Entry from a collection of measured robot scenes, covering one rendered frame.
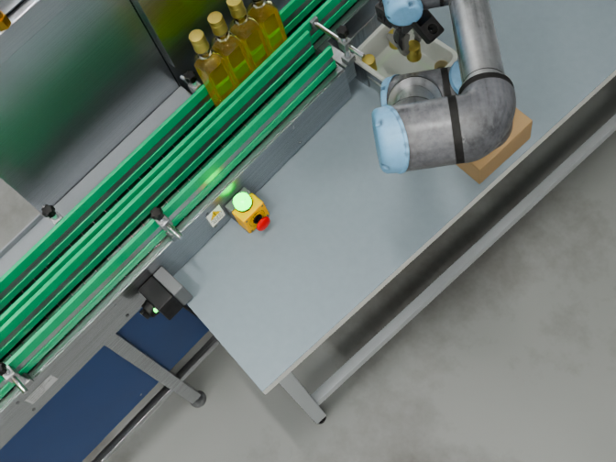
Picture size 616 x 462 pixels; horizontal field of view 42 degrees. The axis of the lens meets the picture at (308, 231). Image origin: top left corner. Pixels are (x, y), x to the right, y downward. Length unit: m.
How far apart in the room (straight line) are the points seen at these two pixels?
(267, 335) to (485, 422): 0.91
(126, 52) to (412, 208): 0.76
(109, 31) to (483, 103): 0.87
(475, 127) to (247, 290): 0.81
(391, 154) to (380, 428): 1.36
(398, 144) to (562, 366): 1.41
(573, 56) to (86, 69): 1.18
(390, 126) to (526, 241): 1.44
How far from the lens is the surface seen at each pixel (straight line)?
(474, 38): 1.51
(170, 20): 1.92
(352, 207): 1.97
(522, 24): 2.23
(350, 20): 2.12
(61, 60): 1.82
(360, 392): 2.60
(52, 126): 1.91
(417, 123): 1.35
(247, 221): 1.93
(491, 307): 2.65
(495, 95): 1.39
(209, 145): 1.95
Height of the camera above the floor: 2.52
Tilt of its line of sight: 64 degrees down
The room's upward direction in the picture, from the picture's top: 24 degrees counter-clockwise
